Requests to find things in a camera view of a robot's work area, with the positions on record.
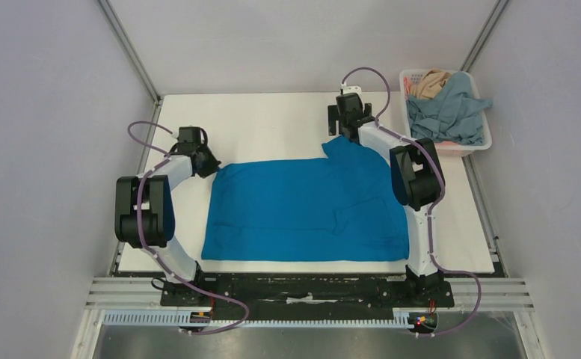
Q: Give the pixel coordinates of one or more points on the aluminium frame rail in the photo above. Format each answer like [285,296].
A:
[459,294]

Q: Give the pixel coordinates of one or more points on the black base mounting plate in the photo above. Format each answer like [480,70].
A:
[232,309]

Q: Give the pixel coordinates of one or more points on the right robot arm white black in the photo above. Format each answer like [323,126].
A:
[416,179]

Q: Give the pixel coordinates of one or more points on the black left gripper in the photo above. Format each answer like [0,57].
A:
[213,163]

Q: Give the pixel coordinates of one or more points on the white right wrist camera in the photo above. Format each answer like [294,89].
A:
[350,89]

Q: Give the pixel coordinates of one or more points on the white plastic laundry basket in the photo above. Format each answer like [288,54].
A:
[445,148]

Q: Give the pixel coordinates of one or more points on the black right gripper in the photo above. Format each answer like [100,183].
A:
[342,126]

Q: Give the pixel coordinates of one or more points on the grey-blue t-shirt in basket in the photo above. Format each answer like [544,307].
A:
[454,115]

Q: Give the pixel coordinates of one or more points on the blue t-shirt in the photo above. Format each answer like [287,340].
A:
[339,207]

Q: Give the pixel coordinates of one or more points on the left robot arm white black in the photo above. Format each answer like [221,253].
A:
[144,215]

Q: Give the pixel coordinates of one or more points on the beige t-shirt in basket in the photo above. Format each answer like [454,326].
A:
[430,84]

